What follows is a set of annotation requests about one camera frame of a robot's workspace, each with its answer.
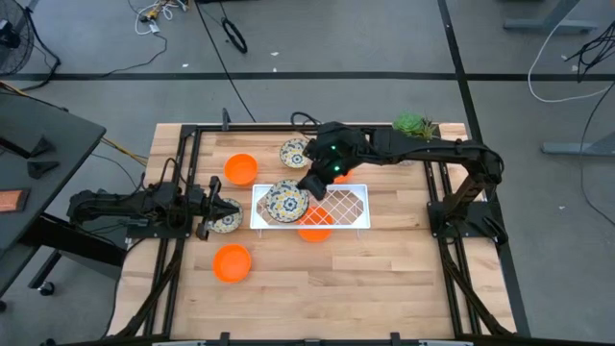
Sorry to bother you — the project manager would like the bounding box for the black wedge stand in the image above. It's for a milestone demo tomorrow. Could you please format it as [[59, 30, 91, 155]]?
[[26, 161, 62, 181], [0, 136, 57, 160]]

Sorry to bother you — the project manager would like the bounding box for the black desk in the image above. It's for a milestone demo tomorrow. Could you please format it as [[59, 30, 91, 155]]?
[[0, 89, 129, 313]]

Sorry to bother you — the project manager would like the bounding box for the black floor fan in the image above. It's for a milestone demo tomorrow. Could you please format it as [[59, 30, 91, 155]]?
[[0, 0, 36, 77]]

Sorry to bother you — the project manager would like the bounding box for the orange flat item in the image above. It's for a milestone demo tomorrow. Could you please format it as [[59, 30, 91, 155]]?
[[0, 188, 32, 213]]

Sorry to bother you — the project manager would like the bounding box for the white floor cable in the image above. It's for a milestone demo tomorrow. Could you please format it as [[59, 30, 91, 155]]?
[[527, 17, 615, 104]]

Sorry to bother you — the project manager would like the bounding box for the black cable bundle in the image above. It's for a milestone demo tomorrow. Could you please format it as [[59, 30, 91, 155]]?
[[564, 21, 615, 83]]

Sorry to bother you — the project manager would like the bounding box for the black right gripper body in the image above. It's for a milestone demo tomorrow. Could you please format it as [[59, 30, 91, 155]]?
[[296, 120, 371, 202]]

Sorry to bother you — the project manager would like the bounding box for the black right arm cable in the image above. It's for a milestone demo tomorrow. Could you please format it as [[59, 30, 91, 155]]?
[[289, 111, 323, 140]]

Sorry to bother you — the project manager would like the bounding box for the grey desk foot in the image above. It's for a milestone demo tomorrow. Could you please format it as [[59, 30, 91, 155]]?
[[541, 132, 615, 158]]

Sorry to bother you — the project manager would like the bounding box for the yellow patterned ceramic bowl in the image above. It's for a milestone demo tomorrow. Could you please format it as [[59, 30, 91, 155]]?
[[263, 179, 310, 224], [280, 137, 311, 170], [207, 197, 245, 235]]

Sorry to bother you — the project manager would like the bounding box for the white cable bundle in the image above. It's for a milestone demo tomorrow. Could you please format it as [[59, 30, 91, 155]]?
[[133, 0, 189, 36]]

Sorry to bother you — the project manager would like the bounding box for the orange plastic bowl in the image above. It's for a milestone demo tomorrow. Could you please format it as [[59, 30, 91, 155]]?
[[211, 242, 254, 284], [295, 205, 334, 243], [331, 167, 356, 185], [223, 153, 259, 187]]

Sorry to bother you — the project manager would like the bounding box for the black coiled cable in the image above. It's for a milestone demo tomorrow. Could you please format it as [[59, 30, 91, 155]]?
[[220, 16, 250, 55]]

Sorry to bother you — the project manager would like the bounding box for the succulent in white patterned pot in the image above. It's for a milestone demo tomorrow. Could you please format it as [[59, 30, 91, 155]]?
[[391, 111, 439, 167]]

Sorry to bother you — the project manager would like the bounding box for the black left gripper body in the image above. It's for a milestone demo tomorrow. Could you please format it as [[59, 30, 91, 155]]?
[[190, 175, 223, 241]]

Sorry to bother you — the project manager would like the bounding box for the white wire shelf rack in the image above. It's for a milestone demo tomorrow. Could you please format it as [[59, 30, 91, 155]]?
[[249, 182, 372, 240]]

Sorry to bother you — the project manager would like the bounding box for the yellow floor cable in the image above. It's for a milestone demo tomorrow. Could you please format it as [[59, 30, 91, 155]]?
[[100, 137, 149, 167]]

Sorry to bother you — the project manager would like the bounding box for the grey desk leg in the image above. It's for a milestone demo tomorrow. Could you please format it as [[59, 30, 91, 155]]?
[[502, 0, 600, 35]]

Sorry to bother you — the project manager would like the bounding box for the black aluminium table frame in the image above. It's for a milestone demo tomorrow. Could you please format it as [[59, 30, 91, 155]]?
[[108, 122, 519, 346]]

